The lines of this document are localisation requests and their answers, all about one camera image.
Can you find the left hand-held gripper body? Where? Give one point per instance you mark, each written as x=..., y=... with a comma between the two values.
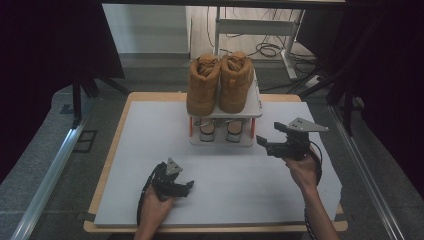
x=168, y=188

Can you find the white two-tier shoe rack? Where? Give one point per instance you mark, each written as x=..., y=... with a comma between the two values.
x=248, y=108

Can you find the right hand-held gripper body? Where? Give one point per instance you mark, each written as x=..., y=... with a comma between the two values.
x=293, y=146

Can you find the aluminium frame rail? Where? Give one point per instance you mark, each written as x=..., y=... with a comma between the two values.
x=50, y=176
x=366, y=186

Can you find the black frame bar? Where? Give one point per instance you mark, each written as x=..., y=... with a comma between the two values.
x=216, y=3

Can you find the person's left hand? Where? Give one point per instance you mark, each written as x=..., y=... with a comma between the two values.
x=155, y=210

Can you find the white table mat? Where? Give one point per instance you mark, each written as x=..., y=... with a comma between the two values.
x=216, y=200

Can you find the person's right hand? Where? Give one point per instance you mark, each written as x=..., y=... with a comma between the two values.
x=303, y=173

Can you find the white desk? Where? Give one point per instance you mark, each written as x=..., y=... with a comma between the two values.
x=253, y=26

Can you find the black tripod stand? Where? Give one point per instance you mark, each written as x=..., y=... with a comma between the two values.
x=348, y=110
x=76, y=100

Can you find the tan suede boot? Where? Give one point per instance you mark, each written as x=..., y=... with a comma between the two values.
x=201, y=90
x=235, y=86

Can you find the white power strip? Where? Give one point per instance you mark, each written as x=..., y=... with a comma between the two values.
x=313, y=81

